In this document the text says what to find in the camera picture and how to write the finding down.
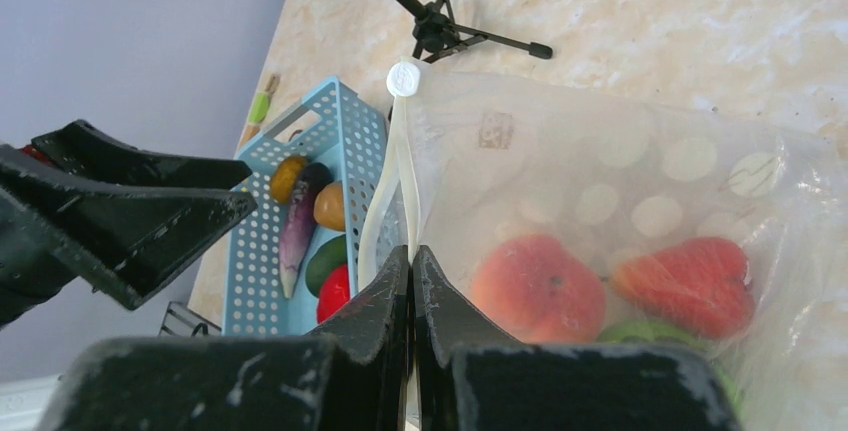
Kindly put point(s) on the dark green toy avocado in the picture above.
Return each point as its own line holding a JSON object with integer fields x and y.
{"x": 327, "y": 258}

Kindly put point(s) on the blue perforated plastic basket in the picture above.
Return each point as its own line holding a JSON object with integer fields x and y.
{"x": 330, "y": 125}

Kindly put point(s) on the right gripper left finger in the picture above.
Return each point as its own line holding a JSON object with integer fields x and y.
{"x": 365, "y": 363}

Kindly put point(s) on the yellow orange toy fruit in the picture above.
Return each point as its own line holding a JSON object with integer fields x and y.
{"x": 285, "y": 176}

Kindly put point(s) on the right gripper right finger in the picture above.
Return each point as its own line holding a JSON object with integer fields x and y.
{"x": 445, "y": 321}

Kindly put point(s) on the clear polka dot zip bag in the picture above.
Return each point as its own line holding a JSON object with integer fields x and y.
{"x": 473, "y": 160}

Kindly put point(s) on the orange toy peach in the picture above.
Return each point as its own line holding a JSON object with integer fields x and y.
{"x": 536, "y": 290}

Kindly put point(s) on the red toy bell pepper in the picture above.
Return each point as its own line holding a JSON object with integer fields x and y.
{"x": 334, "y": 293}

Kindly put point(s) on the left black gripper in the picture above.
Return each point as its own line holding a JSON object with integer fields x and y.
{"x": 126, "y": 220}

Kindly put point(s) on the red orange toy pepper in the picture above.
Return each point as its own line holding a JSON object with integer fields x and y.
{"x": 700, "y": 284}

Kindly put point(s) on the blue microphone on tripod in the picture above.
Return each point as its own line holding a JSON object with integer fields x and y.
{"x": 437, "y": 34}

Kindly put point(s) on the purple toy eggplant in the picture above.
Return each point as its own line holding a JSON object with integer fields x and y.
{"x": 299, "y": 224}

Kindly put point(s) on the green and wood toy block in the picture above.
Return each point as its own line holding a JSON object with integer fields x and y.
{"x": 259, "y": 109}

